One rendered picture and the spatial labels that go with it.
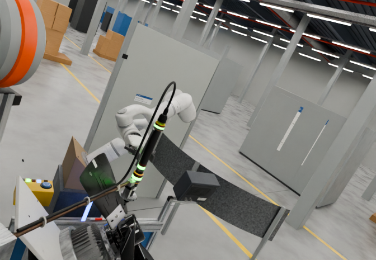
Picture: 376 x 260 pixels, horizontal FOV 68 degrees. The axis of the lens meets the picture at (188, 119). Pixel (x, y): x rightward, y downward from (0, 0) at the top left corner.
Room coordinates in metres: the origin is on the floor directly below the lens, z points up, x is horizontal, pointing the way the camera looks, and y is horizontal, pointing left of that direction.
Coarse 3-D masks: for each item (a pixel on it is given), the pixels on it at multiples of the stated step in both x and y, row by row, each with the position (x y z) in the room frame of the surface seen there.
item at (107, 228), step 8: (128, 216) 1.04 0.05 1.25; (120, 224) 1.00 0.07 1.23; (128, 224) 1.00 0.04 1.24; (136, 224) 1.00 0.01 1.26; (112, 232) 0.98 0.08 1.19; (120, 232) 0.98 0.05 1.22; (112, 240) 0.94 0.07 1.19; (120, 240) 0.97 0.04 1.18; (136, 240) 0.99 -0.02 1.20; (112, 248) 0.93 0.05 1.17
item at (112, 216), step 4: (120, 204) 1.05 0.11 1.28; (116, 208) 1.02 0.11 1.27; (120, 208) 1.04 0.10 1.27; (112, 212) 1.00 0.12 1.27; (116, 212) 1.02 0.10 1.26; (120, 212) 1.03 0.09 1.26; (124, 212) 1.05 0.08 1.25; (108, 216) 0.98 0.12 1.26; (112, 216) 0.99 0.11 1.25; (120, 216) 1.03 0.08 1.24; (108, 220) 0.97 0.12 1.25; (116, 220) 1.00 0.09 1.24; (120, 220) 1.02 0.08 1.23; (112, 224) 0.98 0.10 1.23; (116, 224) 1.00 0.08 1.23; (112, 228) 0.98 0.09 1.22
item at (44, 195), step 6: (30, 180) 1.23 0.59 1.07; (36, 180) 1.25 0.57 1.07; (42, 180) 1.27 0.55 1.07; (30, 186) 1.18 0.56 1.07; (36, 186) 1.20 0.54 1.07; (42, 186) 1.22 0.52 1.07; (36, 192) 1.17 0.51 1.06; (42, 192) 1.19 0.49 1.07; (48, 192) 1.20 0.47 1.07; (42, 198) 1.19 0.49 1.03; (48, 198) 1.21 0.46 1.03; (42, 204) 1.20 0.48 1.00; (48, 204) 1.22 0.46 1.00
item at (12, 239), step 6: (0, 228) 0.55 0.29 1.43; (6, 228) 0.55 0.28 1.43; (0, 234) 0.53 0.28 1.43; (6, 234) 0.54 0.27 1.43; (12, 234) 0.55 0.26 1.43; (0, 240) 0.52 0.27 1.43; (6, 240) 0.52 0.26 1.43; (12, 240) 0.53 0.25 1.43; (0, 246) 0.50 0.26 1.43; (6, 246) 0.52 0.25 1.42; (12, 246) 0.54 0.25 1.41; (0, 252) 0.51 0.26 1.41; (6, 252) 0.53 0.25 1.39; (0, 258) 0.51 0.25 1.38; (6, 258) 0.53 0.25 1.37
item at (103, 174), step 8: (96, 160) 1.01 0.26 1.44; (104, 160) 1.07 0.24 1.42; (88, 168) 0.95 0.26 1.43; (96, 168) 0.99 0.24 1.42; (104, 168) 1.04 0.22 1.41; (80, 176) 0.89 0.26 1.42; (88, 176) 0.93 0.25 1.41; (96, 176) 0.97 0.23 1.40; (104, 176) 1.02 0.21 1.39; (112, 176) 1.07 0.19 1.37; (88, 184) 0.92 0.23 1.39; (96, 184) 0.96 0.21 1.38; (104, 184) 1.00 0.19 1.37; (112, 184) 1.05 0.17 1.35; (88, 192) 0.91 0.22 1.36; (96, 192) 0.95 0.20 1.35; (112, 192) 1.02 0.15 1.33; (96, 200) 0.94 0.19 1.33; (104, 200) 0.97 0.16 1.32; (112, 200) 1.01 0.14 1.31; (120, 200) 1.05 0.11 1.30; (104, 208) 0.96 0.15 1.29; (112, 208) 1.00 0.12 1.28; (104, 216) 0.96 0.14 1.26
